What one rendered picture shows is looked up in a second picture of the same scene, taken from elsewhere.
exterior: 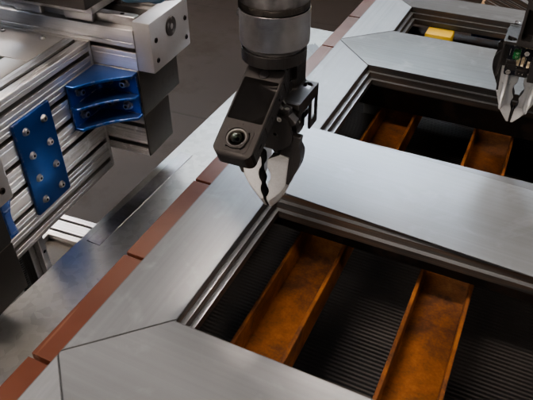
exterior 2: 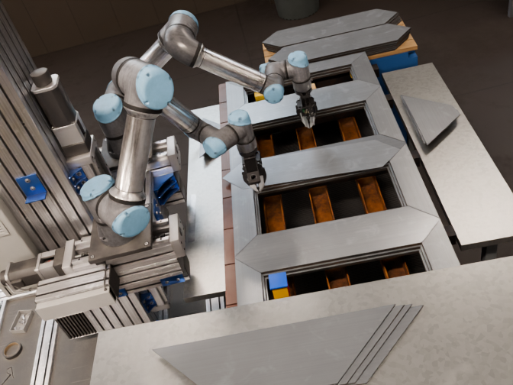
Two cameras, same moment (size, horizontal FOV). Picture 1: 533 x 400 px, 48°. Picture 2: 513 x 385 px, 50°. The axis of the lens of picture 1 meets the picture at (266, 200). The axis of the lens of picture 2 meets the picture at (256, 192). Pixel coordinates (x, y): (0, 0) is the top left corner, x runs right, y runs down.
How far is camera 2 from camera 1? 1.44 m
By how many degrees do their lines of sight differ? 14
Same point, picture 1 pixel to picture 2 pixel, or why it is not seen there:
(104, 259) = (200, 244)
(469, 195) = (311, 158)
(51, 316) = (201, 268)
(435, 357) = (327, 212)
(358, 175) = (274, 169)
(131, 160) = not seen: hidden behind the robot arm
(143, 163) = not seen: hidden behind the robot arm
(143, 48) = (174, 163)
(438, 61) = (270, 111)
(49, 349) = (228, 261)
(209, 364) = (275, 238)
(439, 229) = (308, 173)
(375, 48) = not seen: hidden behind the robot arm
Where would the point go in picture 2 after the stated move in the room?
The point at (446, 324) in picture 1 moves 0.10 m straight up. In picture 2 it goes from (324, 201) to (321, 184)
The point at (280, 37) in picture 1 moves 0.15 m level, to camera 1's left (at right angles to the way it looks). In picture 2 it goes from (252, 147) to (215, 166)
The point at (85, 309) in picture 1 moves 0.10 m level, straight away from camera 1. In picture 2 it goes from (227, 248) to (208, 239)
